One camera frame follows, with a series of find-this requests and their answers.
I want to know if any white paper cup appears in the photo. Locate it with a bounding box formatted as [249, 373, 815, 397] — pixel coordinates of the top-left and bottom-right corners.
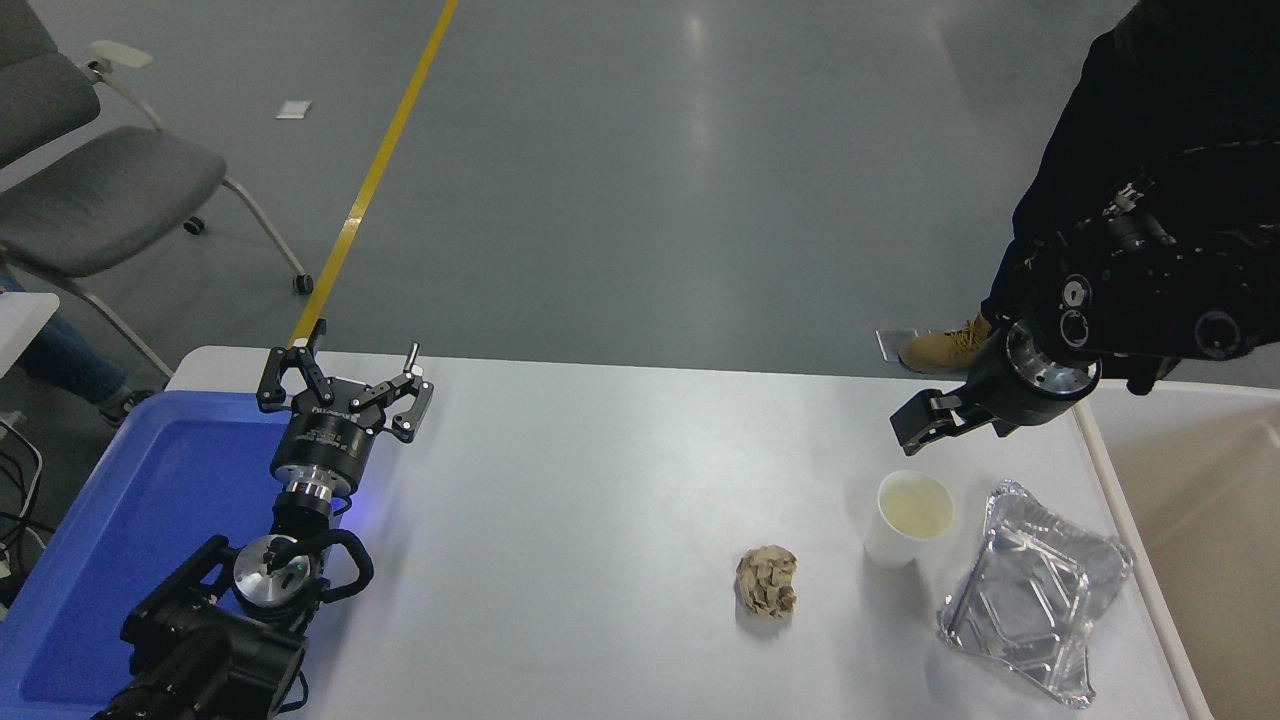
[863, 470, 957, 571]

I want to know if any black cable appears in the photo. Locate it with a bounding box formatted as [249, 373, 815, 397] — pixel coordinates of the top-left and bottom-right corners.
[0, 412, 47, 546]

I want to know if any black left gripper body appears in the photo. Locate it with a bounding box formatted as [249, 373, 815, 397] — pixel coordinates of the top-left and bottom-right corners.
[271, 404, 382, 492]

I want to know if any blue plastic tray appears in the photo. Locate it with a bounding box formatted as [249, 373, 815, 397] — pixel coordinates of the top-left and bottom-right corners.
[0, 388, 351, 720]

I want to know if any white desk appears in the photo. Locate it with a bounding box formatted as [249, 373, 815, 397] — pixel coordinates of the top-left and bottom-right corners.
[0, 290, 62, 379]

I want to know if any crumpled tan paper ball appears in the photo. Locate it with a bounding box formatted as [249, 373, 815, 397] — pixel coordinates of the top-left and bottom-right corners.
[736, 546, 801, 619]

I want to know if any grey office chair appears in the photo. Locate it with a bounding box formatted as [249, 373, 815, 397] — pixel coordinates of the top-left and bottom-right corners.
[0, 0, 316, 381]

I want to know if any silver foil tray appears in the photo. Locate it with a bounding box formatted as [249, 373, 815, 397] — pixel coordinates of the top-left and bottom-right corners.
[935, 480, 1136, 709]

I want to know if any large pale bin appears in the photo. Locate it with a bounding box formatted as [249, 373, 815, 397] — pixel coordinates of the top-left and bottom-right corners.
[1070, 378, 1280, 720]

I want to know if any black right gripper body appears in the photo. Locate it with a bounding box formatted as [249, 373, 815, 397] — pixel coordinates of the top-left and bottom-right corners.
[962, 335, 1046, 439]

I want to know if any seated person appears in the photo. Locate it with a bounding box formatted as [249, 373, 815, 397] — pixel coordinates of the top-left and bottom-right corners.
[0, 270, 159, 429]

